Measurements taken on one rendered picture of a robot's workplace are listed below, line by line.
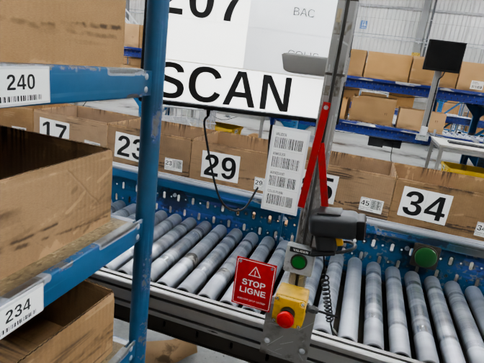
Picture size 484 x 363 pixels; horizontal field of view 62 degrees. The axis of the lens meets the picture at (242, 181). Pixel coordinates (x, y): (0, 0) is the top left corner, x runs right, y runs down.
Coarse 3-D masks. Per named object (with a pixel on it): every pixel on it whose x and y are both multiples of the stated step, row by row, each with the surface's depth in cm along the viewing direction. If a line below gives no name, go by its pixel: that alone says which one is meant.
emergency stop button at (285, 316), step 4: (280, 312) 89; (284, 312) 89; (288, 312) 89; (280, 316) 88; (284, 316) 88; (288, 316) 88; (292, 316) 88; (280, 320) 88; (284, 320) 88; (288, 320) 88; (292, 320) 88; (280, 324) 89; (284, 324) 88; (288, 324) 88; (292, 324) 88
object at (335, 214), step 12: (312, 216) 86; (324, 216) 85; (336, 216) 85; (348, 216) 84; (360, 216) 86; (312, 228) 86; (324, 228) 85; (336, 228) 84; (348, 228) 84; (360, 228) 83; (324, 240) 87; (336, 240) 88; (360, 240) 84; (312, 252) 89; (324, 252) 88
